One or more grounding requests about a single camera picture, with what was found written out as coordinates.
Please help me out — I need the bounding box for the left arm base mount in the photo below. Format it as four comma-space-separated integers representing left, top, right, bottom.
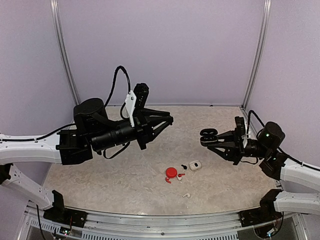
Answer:
43, 207, 88, 228

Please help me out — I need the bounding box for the right camera cable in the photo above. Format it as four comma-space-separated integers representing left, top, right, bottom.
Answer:
246, 109, 266, 137

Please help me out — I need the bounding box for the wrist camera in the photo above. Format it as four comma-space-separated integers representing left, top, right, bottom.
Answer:
234, 116, 249, 148
123, 82, 150, 126

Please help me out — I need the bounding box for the right aluminium frame post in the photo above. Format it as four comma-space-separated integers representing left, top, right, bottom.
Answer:
241, 0, 272, 110

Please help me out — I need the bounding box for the red earbud left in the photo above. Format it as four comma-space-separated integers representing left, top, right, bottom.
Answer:
165, 177, 171, 184

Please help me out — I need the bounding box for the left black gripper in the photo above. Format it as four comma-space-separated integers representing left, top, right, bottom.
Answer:
90, 108, 174, 153

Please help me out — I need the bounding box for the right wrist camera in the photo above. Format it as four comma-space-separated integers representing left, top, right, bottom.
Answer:
234, 116, 249, 148

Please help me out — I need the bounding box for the black earbud charging case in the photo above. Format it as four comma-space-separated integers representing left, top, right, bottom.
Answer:
199, 128, 219, 147

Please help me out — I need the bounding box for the white earbud charging case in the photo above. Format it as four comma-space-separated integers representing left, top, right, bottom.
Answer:
189, 161, 202, 171

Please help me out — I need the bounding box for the left camera cable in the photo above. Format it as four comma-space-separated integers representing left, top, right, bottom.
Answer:
103, 65, 133, 118

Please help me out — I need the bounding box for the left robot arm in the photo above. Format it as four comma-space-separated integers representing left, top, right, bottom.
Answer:
0, 98, 174, 223

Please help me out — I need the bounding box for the front aluminium rail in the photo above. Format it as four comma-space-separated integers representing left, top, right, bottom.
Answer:
15, 202, 309, 240

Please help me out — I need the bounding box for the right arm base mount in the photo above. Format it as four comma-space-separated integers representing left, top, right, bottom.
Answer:
238, 207, 283, 228

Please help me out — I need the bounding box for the red earbud right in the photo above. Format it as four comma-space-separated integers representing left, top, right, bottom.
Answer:
177, 173, 185, 178

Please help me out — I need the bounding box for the red round charging case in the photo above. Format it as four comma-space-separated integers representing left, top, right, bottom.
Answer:
165, 167, 178, 179

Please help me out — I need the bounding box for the camera cable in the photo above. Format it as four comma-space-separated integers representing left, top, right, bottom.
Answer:
246, 109, 266, 137
103, 65, 133, 118

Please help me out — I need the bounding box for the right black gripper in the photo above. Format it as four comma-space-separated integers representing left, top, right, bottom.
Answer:
207, 128, 271, 166

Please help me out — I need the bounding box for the left aluminium frame post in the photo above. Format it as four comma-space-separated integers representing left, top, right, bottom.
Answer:
49, 0, 81, 105

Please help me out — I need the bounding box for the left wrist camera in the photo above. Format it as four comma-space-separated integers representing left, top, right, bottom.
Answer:
123, 82, 150, 126

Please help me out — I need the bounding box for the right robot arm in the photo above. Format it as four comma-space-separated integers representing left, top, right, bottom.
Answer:
200, 117, 320, 222

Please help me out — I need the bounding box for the aluminium frame post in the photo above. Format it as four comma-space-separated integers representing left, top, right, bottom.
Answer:
49, 0, 81, 105
241, 0, 272, 110

